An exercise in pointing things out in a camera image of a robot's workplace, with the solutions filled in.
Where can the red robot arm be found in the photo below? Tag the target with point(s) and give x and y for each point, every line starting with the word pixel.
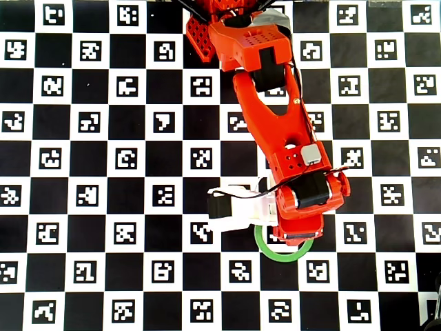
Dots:
pixel 272 117

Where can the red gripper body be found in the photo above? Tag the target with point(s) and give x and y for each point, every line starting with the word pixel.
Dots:
pixel 300 236

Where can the checkerboard marker mat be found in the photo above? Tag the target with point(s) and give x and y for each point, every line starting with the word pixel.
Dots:
pixel 51 165

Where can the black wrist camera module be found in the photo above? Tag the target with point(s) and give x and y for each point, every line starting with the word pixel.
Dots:
pixel 219 207

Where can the clear tape strip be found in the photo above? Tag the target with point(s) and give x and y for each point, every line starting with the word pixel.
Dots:
pixel 384 3

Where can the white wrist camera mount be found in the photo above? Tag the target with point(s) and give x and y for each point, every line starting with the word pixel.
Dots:
pixel 248 210

